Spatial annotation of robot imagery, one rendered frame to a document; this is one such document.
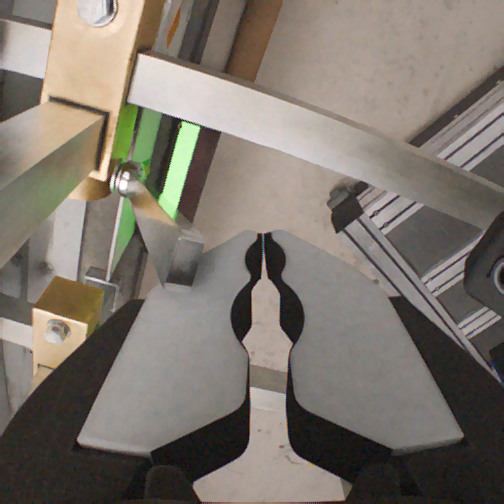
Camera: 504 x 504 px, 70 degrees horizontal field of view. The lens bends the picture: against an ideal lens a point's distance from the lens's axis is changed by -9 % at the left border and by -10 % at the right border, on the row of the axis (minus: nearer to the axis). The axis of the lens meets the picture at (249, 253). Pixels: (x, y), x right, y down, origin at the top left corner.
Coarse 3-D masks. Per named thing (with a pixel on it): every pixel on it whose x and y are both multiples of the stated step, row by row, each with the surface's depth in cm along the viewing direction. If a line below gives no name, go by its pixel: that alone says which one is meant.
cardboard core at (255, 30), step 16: (256, 0) 84; (272, 0) 84; (256, 16) 85; (272, 16) 86; (240, 32) 89; (256, 32) 87; (240, 48) 90; (256, 48) 90; (240, 64) 91; (256, 64) 93
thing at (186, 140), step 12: (180, 132) 39; (192, 132) 39; (180, 144) 40; (192, 144) 40; (180, 156) 40; (180, 168) 41; (168, 180) 42; (180, 180) 42; (168, 192) 42; (180, 192) 43
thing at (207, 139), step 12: (204, 132) 39; (216, 132) 39; (204, 144) 40; (204, 156) 40; (192, 168) 41; (204, 168) 41; (192, 180) 42; (192, 192) 42; (180, 204) 43; (192, 204) 43; (192, 216) 44
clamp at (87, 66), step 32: (64, 0) 18; (128, 0) 18; (160, 0) 21; (64, 32) 19; (96, 32) 19; (128, 32) 19; (64, 64) 20; (96, 64) 20; (128, 64) 20; (64, 96) 21; (96, 96) 21; (128, 128) 25; (96, 192) 25
